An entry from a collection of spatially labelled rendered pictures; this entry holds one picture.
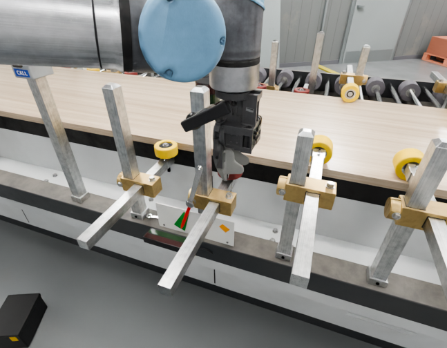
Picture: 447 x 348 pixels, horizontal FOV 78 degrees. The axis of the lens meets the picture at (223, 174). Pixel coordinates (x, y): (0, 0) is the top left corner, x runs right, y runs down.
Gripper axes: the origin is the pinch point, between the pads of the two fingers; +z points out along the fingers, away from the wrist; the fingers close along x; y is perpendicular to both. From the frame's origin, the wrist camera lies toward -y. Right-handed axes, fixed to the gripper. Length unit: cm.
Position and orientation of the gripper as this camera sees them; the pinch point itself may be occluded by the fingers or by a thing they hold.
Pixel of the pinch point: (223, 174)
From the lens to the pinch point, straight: 63.4
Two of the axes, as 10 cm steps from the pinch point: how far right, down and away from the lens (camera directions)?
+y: 9.3, 2.0, -2.9
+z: 0.0, 8.3, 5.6
